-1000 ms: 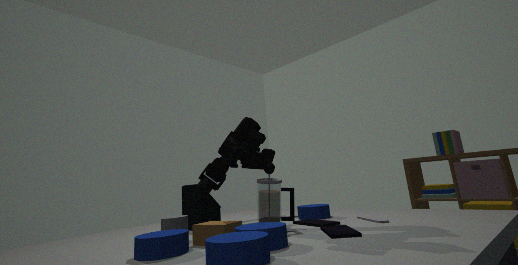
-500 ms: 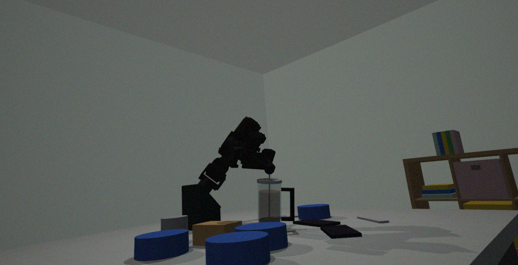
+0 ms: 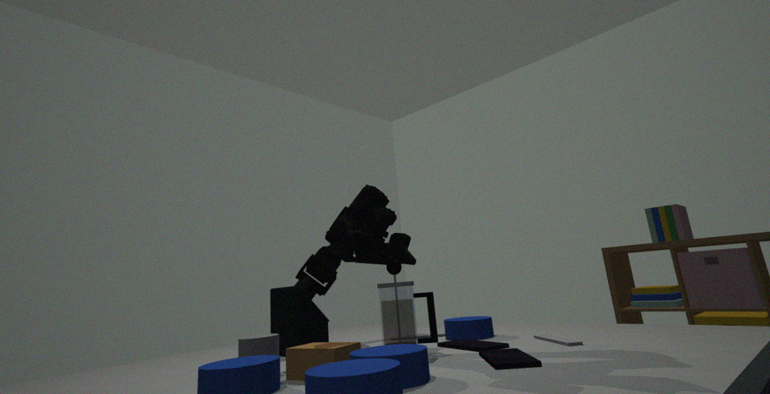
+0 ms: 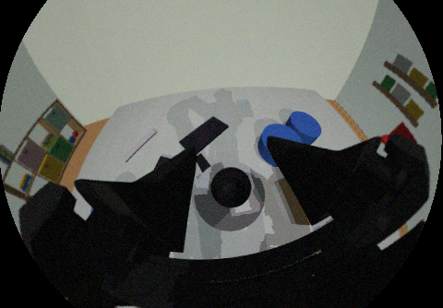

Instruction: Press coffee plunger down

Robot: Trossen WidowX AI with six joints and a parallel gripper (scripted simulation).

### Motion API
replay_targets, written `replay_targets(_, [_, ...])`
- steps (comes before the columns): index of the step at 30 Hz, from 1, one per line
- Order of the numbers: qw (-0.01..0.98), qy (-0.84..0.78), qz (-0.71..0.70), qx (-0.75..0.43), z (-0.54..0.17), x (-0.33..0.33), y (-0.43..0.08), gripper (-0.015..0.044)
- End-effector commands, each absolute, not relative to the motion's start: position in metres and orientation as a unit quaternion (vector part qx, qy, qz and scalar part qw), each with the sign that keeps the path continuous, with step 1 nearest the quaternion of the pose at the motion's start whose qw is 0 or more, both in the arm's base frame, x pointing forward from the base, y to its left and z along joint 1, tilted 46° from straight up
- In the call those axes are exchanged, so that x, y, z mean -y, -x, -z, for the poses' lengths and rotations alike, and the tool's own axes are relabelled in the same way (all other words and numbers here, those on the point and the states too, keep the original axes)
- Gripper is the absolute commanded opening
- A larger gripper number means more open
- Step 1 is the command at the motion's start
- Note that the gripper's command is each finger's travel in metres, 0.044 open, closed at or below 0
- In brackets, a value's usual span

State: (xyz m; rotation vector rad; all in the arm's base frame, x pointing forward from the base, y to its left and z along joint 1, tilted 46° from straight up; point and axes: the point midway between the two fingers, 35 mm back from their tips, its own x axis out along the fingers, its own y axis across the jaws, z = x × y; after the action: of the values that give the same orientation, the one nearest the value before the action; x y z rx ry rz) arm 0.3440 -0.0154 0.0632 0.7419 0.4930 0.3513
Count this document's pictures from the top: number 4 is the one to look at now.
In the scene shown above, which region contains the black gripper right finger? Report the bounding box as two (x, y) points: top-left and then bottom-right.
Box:
(267, 136), (381, 226)

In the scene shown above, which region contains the french press coffee maker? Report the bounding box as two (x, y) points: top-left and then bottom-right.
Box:
(195, 154), (266, 231)

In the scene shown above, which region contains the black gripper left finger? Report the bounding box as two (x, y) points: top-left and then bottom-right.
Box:
(74, 146), (197, 253)

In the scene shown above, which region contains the tan rectangular block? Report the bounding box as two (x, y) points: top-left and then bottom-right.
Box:
(278, 178), (311, 226)

